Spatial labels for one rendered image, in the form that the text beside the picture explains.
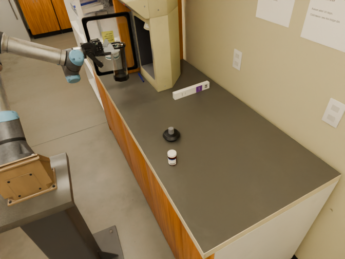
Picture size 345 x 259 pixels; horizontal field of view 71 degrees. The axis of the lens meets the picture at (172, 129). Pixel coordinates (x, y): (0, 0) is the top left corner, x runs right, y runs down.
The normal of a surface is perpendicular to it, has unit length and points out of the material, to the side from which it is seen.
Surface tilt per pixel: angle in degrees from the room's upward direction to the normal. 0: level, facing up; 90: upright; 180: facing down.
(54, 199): 0
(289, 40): 90
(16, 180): 90
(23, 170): 90
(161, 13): 90
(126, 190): 0
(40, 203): 0
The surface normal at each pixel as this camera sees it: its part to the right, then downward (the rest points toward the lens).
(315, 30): -0.89, 0.33
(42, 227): 0.40, 0.58
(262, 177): -0.06, -0.77
